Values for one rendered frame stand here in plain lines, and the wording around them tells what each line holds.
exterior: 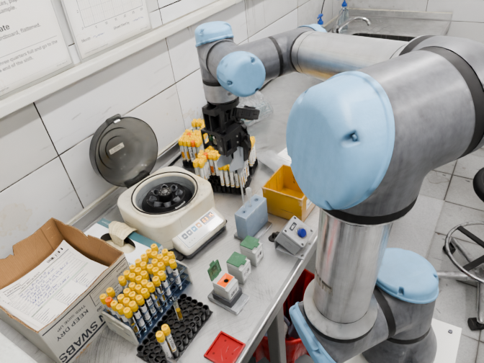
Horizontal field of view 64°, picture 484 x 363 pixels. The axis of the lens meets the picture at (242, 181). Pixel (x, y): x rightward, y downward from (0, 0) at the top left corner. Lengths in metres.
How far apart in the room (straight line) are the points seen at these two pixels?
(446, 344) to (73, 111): 1.08
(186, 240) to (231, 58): 0.58
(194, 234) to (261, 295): 0.26
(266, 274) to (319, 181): 0.70
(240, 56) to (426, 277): 0.48
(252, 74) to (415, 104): 0.38
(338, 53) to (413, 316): 0.45
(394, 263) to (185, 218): 0.59
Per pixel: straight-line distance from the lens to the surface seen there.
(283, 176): 1.25
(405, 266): 0.74
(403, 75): 0.37
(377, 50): 0.54
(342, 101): 0.33
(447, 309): 2.16
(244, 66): 0.67
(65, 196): 1.26
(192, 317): 0.96
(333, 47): 0.62
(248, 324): 0.96
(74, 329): 0.98
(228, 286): 0.94
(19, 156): 1.15
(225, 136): 0.83
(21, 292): 1.15
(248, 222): 1.06
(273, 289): 1.01
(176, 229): 1.09
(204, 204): 1.13
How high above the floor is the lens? 1.69
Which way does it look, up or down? 37 degrees down
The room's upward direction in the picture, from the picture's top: 7 degrees counter-clockwise
